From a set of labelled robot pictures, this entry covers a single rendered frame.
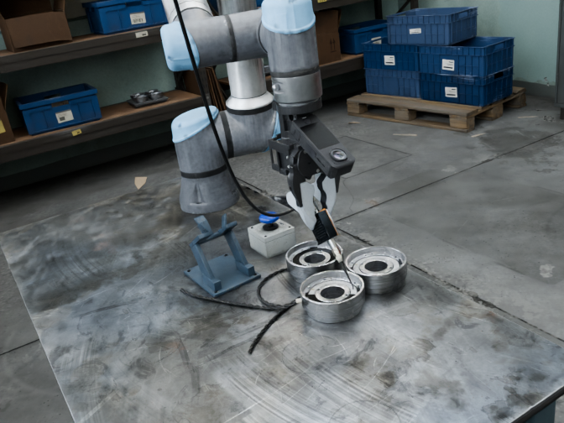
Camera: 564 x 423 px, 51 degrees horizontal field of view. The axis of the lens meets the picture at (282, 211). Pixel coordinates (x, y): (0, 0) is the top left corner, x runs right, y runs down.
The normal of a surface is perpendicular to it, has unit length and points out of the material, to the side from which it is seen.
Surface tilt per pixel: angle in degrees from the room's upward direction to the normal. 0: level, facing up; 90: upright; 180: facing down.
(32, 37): 83
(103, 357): 0
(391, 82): 90
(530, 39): 90
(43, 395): 0
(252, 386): 0
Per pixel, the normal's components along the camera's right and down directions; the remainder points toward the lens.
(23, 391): -0.13, -0.91
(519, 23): -0.84, 0.31
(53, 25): 0.54, 0.14
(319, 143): 0.17, -0.65
